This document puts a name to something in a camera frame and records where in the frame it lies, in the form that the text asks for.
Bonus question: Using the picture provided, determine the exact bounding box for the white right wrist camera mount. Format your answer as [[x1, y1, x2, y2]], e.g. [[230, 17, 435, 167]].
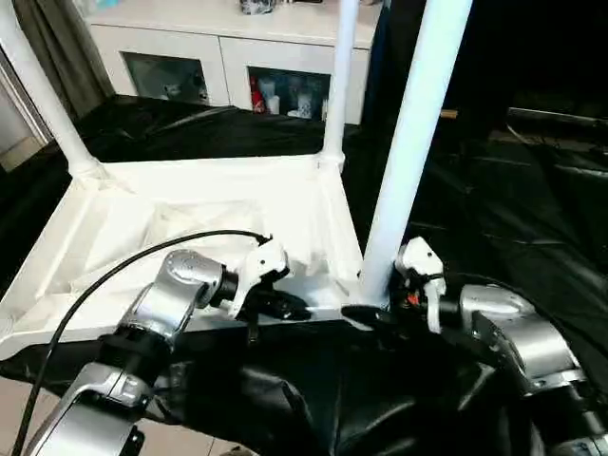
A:
[[394, 236, 447, 334]]

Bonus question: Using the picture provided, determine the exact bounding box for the large black box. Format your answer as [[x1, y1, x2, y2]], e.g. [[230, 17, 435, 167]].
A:
[[363, 0, 608, 135]]

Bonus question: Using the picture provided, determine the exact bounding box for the black plastic mat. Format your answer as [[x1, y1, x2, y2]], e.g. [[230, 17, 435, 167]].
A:
[[0, 94, 608, 456]]

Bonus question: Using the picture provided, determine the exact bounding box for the white glass-door cabinet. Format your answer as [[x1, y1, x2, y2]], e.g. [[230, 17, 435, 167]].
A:
[[89, 0, 382, 126]]

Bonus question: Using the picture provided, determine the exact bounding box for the grey-brown curtain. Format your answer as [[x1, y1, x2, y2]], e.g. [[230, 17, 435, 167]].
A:
[[13, 0, 119, 121]]

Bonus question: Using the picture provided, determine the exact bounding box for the white blue carton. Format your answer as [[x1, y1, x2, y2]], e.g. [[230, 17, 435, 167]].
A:
[[296, 89, 315, 119]]

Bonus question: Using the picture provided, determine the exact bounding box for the dark horizontal metal rail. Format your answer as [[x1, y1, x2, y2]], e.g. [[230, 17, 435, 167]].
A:
[[506, 107, 608, 133]]

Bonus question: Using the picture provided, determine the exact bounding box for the white plastic table top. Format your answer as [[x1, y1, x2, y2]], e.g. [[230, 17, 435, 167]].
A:
[[0, 151, 396, 363]]

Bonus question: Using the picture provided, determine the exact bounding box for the red box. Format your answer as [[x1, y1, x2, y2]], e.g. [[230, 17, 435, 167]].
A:
[[250, 78, 268, 116]]

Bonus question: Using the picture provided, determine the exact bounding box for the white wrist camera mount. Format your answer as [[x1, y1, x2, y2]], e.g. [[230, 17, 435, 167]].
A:
[[227, 237, 291, 321], [394, 236, 447, 334]]

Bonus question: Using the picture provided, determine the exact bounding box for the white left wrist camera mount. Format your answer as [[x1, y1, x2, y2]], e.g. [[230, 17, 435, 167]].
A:
[[227, 237, 291, 321]]

